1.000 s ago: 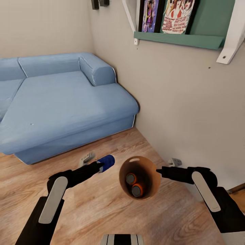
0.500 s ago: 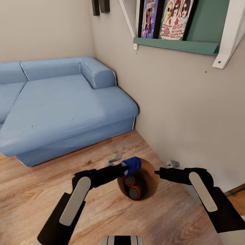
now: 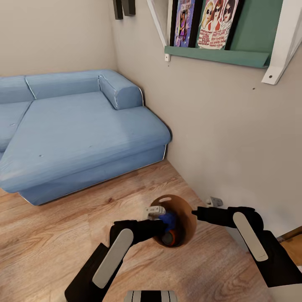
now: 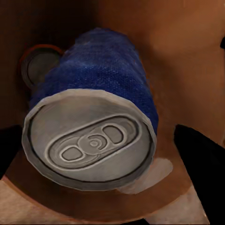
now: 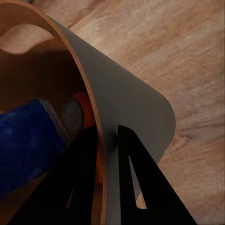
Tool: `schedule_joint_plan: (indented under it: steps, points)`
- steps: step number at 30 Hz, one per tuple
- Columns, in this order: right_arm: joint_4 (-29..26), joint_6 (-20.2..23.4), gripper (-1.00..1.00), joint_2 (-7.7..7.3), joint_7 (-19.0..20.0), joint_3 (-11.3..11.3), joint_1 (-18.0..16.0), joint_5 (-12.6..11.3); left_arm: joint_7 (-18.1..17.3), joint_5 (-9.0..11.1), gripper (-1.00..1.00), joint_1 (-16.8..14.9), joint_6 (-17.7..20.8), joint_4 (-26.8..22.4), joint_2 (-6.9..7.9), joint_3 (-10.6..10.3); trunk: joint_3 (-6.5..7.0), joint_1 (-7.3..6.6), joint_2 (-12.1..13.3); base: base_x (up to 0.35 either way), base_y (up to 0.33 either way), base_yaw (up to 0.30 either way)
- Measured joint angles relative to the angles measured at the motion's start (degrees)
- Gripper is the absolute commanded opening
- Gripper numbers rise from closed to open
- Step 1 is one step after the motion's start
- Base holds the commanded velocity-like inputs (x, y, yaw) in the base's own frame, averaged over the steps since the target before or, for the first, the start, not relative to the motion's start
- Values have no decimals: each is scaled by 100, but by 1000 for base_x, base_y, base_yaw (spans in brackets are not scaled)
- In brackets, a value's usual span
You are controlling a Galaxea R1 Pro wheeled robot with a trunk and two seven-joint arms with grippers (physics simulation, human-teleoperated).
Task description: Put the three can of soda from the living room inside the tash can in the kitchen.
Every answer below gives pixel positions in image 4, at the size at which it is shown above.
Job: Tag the trash can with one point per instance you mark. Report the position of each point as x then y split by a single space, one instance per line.
178 42

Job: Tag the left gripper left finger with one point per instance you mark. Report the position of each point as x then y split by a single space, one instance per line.
10 143

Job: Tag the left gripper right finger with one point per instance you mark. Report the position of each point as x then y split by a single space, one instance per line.
205 163

